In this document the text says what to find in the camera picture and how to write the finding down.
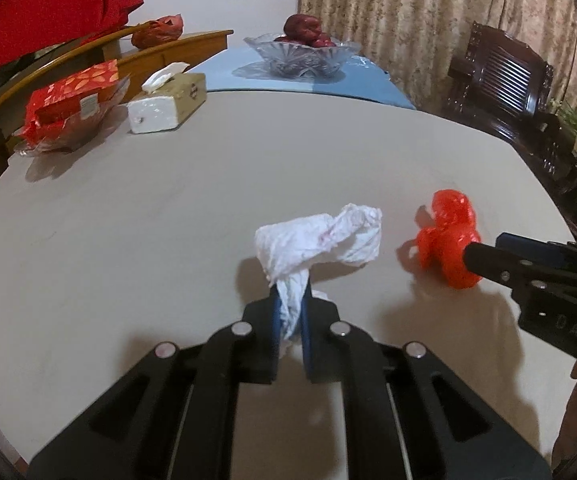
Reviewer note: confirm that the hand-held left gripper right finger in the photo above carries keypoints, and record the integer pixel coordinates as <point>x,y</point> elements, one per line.
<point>307,330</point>

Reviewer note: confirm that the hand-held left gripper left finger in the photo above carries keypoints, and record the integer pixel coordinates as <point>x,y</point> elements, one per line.
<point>278,320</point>

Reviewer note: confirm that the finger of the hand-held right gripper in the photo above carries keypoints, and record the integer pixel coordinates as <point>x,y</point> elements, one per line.
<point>488,260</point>
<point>533,250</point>

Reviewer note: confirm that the red balloon dog figurine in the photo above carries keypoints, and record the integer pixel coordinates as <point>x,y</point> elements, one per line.
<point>448,230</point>

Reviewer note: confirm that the white tissue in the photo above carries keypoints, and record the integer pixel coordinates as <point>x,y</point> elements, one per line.
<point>318,240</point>

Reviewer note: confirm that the person's right forearm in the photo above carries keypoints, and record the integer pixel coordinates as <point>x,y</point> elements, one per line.
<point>573,410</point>

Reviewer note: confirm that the dark wooden armchair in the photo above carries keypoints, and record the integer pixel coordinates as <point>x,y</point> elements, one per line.
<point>498,75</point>

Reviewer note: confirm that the blue table cloth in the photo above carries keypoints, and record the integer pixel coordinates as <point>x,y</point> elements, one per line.
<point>368,85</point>

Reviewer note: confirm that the beige tissue box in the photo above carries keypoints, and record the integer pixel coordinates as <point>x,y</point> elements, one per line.
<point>168,105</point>

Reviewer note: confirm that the glass fruit bowl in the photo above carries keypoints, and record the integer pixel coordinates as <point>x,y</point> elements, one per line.
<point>298,60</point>

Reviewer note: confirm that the dark red fruit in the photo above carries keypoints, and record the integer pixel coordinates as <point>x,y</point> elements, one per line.
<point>301,27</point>
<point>326,41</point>

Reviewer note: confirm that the red snack packet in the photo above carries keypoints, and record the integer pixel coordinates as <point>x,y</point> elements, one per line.
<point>68,140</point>

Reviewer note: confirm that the beige patterned curtain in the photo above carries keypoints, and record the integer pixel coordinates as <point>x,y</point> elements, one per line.
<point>393,0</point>

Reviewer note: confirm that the red patterned box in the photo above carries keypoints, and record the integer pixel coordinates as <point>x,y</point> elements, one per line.
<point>68,95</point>

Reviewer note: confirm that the knotted red plastic bag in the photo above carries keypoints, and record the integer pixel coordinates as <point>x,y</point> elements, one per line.
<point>158,32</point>

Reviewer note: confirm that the red cloth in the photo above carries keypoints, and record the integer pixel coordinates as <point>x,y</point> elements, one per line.
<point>43,0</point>

